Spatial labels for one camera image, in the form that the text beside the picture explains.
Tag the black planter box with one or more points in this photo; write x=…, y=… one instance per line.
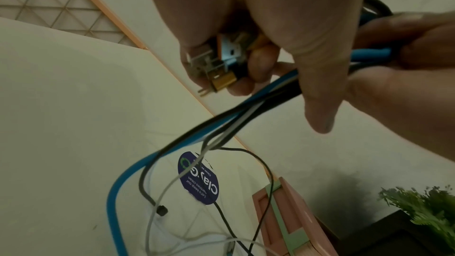
x=391, y=238

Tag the pink box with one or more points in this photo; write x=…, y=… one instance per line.
x=295, y=221

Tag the round purple sticker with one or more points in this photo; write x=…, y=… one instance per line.
x=199, y=179

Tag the green plant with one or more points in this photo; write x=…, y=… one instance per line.
x=426, y=210

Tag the white table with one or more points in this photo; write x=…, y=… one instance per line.
x=71, y=108

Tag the person's right hand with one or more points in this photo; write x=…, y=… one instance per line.
x=408, y=94

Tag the person's left hand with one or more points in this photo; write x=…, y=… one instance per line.
x=284, y=10

